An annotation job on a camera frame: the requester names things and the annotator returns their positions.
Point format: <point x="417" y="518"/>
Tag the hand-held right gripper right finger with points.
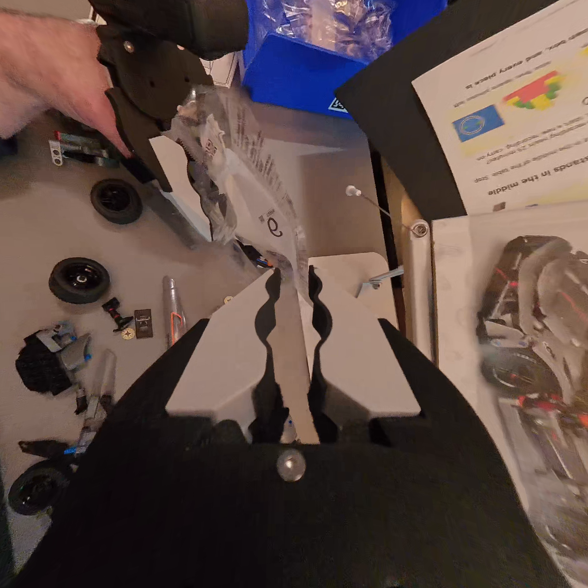
<point x="367" y="367"/>

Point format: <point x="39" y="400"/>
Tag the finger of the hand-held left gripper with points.
<point x="177" y="170"/>

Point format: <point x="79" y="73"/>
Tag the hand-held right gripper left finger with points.
<point x="216" y="367"/>

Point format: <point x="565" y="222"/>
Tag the plastic bag with lego pieces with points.
<point x="257" y="183"/>

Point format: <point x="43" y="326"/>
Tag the small black lego connector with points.
<point x="115" y="314"/>

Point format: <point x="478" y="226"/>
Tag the small dark lego tile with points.
<point x="144" y="324"/>

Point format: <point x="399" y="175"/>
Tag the small tan lego gear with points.
<point x="128" y="334"/>

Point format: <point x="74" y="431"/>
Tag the black lego fender assembly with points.
<point x="41" y="367"/>

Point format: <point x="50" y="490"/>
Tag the black lego panel blue pin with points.
<point x="41" y="448"/>

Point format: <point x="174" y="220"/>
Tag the person's left hand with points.
<point x="50" y="69"/>

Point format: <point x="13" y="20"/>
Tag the white sticker sheet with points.
<point x="225" y="71"/>

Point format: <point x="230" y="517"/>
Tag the white metal stand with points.
<point x="349" y="271"/>

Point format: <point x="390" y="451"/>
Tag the white printed sheet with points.
<point x="464" y="285"/>

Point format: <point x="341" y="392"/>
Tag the blue plastic bin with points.
<point x="294" y="78"/>

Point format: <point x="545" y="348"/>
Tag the clear plastic bag bundle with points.
<point x="340" y="23"/>

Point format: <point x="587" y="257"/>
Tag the white paper sheet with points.
<point x="505" y="151"/>

